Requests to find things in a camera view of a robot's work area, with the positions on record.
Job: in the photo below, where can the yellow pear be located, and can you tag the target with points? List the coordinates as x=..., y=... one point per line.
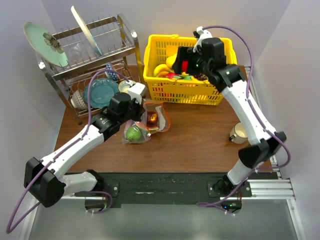
x=171, y=60

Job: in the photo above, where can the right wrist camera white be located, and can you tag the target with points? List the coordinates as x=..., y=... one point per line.
x=200, y=34

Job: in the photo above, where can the teal scalloped plate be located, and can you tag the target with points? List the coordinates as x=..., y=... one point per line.
x=101, y=92

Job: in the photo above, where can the steel two-tier dish rack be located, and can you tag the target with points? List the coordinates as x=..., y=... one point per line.
x=119, y=45

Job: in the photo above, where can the yellow banana bunch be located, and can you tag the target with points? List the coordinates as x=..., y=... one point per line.
x=161, y=70

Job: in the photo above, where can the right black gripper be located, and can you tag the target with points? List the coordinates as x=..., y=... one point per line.
x=186, y=53

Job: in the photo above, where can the cream mug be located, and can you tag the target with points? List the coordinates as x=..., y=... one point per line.
x=238, y=134

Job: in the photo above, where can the mint green floral plate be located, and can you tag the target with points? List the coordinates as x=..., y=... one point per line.
x=45, y=44

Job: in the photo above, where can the cream and blue plate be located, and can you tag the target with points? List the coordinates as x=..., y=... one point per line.
x=85, y=31

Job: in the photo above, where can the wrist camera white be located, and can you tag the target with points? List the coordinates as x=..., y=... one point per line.
x=200, y=34
x=137, y=91

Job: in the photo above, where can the patterned cup on rack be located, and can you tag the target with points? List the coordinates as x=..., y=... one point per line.
x=77, y=100

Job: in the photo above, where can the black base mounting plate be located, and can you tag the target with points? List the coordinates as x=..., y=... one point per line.
x=151, y=188

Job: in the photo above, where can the dark purple grapes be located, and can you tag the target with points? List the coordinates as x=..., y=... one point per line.
x=200, y=77

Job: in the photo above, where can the yellow plastic basket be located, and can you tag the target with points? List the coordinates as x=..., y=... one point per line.
x=187, y=90

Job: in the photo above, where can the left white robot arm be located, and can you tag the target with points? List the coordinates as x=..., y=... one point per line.
x=46, y=179

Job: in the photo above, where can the small green lime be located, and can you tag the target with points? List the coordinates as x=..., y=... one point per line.
x=133, y=134

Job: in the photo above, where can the red bell pepper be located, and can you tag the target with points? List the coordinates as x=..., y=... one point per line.
x=184, y=66

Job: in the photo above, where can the yellow interior patterned bowl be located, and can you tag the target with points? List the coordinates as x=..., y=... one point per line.
x=124, y=85

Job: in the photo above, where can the clear orange zip bag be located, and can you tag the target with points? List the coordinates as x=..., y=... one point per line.
x=164, y=122

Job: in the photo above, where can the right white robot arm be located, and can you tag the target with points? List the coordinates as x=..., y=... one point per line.
x=262, y=137

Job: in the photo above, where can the watermelon slice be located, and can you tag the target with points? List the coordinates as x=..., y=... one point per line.
x=147, y=129

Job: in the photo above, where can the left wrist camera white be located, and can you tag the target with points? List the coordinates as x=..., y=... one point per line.
x=137, y=91

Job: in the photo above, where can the blue zigzag patterned cup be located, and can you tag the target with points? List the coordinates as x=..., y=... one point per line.
x=111, y=72

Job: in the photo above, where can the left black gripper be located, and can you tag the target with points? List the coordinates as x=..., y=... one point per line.
x=140, y=110

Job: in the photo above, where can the red dragon fruit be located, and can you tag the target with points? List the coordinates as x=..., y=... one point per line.
x=172, y=76

